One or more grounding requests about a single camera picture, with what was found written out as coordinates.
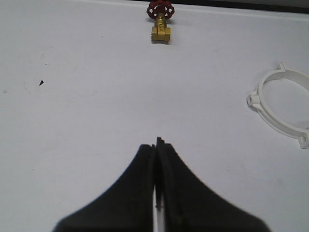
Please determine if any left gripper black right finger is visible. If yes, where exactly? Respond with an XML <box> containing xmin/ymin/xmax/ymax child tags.
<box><xmin>156</xmin><ymin>137</ymin><xmax>270</xmax><ymax>232</ymax></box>

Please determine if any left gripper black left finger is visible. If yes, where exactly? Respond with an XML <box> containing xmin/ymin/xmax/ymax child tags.
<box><xmin>54</xmin><ymin>145</ymin><xmax>155</xmax><ymax>232</ymax></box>

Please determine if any brass valve red handwheel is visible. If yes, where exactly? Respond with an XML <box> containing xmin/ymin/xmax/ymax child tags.
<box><xmin>146</xmin><ymin>0</ymin><xmax>175</xmax><ymax>43</ymax></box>

